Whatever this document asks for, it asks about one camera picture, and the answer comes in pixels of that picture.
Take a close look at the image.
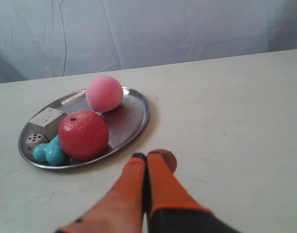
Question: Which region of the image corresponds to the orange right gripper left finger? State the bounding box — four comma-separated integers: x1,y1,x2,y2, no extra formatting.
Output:
56,153,146,233

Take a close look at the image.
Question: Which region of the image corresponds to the large wooden cube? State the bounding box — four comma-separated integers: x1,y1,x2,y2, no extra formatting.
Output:
28,107,67,141

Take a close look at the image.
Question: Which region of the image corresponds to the pink ball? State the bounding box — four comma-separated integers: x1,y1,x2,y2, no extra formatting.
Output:
86,75,123,113

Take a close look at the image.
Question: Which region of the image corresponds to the red ball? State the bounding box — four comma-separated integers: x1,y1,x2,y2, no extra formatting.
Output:
58,110,109,161

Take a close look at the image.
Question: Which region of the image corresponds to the blue-grey backdrop cloth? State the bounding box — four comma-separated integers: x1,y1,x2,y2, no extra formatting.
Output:
0,0,297,83

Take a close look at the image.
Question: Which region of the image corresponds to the small wooden die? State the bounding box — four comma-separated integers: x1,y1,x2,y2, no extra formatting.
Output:
24,133,49,155

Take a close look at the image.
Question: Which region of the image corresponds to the round silver metal plate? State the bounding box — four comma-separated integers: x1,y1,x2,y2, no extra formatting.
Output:
18,86,150,170

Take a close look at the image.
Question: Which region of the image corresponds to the turquoise rubber bone toy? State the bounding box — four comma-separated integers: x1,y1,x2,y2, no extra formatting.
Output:
33,136,66,166

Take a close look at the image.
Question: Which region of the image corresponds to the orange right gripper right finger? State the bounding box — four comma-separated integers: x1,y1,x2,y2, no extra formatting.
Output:
147,149,237,233

